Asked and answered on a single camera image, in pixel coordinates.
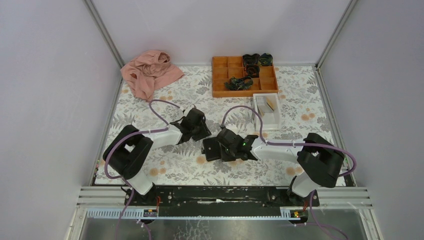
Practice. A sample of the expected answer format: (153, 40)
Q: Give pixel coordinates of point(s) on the white plastic card tray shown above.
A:
(271, 122)

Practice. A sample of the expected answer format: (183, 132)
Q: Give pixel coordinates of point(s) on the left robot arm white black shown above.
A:
(129, 150)

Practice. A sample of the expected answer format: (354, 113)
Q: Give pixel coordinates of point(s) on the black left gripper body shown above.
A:
(200, 132)

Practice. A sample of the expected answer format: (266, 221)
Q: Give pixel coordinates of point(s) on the slotted aluminium cable rail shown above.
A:
(197, 213)

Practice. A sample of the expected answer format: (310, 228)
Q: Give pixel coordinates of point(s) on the pink crumpled cloth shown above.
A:
(148, 72)

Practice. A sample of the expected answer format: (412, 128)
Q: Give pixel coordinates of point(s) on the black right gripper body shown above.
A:
(228, 154)

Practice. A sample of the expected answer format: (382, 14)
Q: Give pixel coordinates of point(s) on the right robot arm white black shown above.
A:
(320, 160)

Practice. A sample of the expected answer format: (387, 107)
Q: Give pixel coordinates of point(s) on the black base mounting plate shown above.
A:
(172, 196)

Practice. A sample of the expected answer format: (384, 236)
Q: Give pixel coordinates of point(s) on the black blue card holder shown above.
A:
(211, 149)

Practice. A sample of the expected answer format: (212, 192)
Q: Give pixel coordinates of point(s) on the floral patterned table mat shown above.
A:
(302, 112)

